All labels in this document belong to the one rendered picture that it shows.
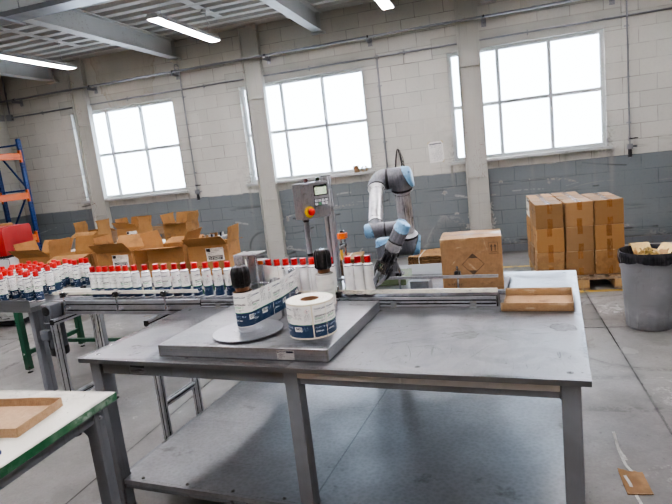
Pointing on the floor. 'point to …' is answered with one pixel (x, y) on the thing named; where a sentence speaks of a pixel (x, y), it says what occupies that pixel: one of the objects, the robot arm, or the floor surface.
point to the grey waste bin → (647, 296)
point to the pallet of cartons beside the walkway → (576, 234)
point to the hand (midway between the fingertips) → (377, 283)
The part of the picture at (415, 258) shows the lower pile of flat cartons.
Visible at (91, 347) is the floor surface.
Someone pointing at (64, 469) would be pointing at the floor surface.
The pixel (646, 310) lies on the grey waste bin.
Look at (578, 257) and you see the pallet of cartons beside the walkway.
